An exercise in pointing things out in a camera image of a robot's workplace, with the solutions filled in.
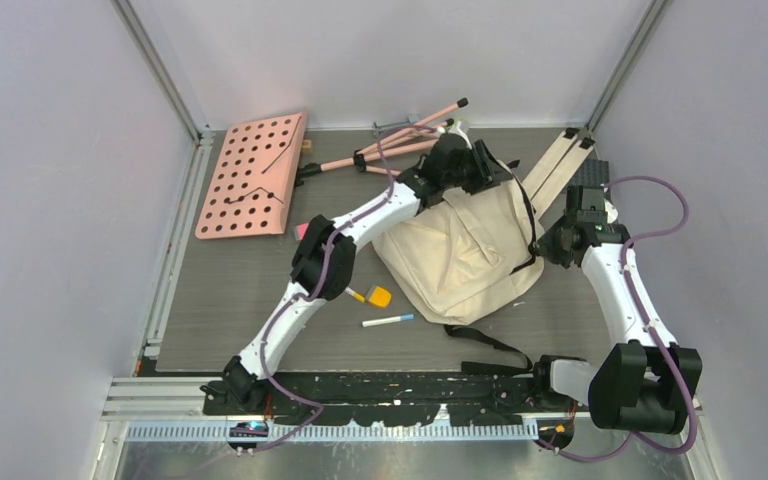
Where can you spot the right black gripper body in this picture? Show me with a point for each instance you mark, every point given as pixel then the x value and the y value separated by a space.
pixel 551 244

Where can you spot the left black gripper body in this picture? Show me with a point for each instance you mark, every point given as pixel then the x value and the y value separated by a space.
pixel 476 173

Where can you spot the beige canvas backpack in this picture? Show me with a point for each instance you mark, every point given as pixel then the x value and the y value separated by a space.
pixel 470 255

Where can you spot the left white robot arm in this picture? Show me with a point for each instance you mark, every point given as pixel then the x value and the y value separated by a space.
pixel 323 264

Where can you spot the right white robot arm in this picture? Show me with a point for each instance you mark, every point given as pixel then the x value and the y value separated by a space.
pixel 647 381

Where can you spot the pink folding stand tripod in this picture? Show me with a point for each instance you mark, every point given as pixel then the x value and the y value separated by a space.
pixel 409 138

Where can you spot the grey lego baseplate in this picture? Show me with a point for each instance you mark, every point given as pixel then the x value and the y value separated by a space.
pixel 592 173

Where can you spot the grey metal bolt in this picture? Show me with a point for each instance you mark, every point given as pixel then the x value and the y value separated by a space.
pixel 384 129

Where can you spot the yellow pencil sharpener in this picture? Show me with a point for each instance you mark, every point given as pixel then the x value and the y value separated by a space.
pixel 378 297

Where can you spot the white marker yellow cap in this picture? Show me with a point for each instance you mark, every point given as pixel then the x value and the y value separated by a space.
pixel 355 295

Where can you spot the pink eraser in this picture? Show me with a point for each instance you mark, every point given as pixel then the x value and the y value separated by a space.
pixel 300 230

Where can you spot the white marker blue cap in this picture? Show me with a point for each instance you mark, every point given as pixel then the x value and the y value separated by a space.
pixel 387 320

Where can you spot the pink perforated music stand desk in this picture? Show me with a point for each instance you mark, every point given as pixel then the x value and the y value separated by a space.
pixel 251 188

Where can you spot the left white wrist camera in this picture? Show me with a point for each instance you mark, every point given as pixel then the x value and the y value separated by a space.
pixel 463 134

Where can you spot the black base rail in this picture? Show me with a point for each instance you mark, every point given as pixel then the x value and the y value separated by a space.
pixel 395 399

